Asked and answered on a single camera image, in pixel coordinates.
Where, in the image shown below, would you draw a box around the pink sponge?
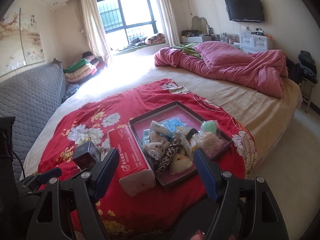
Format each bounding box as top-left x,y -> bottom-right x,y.
191,132 -> 224,158

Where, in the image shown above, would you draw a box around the cream plush duck toy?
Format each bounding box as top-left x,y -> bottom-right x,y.
169,153 -> 193,175

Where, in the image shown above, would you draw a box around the green sponge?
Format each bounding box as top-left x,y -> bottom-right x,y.
201,120 -> 218,135

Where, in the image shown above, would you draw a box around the leopard print scrunchie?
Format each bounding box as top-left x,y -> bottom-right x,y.
155,138 -> 181,177

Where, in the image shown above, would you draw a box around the tissue packet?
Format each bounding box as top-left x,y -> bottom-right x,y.
150,120 -> 174,139

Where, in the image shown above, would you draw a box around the white lace scrunchie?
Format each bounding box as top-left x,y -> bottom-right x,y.
174,130 -> 194,161

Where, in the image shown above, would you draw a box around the black square box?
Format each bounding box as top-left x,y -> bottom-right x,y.
72,140 -> 101,170

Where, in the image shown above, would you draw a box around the red tissue pack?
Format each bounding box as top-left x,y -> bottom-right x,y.
109,126 -> 156,196

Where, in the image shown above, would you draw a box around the red floral bed cover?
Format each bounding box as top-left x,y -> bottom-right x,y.
38,79 -> 257,239

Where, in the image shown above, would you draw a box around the beige bed sheet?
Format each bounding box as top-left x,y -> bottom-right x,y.
23,56 -> 302,177

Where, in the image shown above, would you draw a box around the shallow cardboard box tray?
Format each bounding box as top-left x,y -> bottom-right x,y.
128,100 -> 233,187

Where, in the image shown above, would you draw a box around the grey quilted headboard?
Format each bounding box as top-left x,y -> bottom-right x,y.
1,59 -> 67,180

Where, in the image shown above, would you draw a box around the dark patterned pillow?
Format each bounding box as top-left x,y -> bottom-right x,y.
61,84 -> 80,103

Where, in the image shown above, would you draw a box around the pink quilted duvet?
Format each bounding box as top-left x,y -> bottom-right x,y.
154,41 -> 288,98

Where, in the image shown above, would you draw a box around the stack of folded blankets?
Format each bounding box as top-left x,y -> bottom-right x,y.
63,51 -> 107,84

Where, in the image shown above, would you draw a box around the chair with dark clothes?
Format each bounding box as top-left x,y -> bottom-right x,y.
286,50 -> 318,113

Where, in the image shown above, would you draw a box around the white plastic drawer cabinet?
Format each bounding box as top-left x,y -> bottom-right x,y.
239,33 -> 273,53

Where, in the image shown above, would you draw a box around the cream curtain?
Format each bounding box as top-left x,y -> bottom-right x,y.
80,0 -> 109,62

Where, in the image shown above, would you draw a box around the vanity mirror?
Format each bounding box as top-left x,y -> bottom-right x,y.
191,16 -> 213,36

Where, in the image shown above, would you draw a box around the clothes on window sill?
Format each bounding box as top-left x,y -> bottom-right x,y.
120,33 -> 165,52

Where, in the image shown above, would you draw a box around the wall painting with blossoms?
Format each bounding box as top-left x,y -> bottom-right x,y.
1,7 -> 46,76

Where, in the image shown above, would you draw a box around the black wall television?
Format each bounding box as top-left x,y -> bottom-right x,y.
225,0 -> 265,22

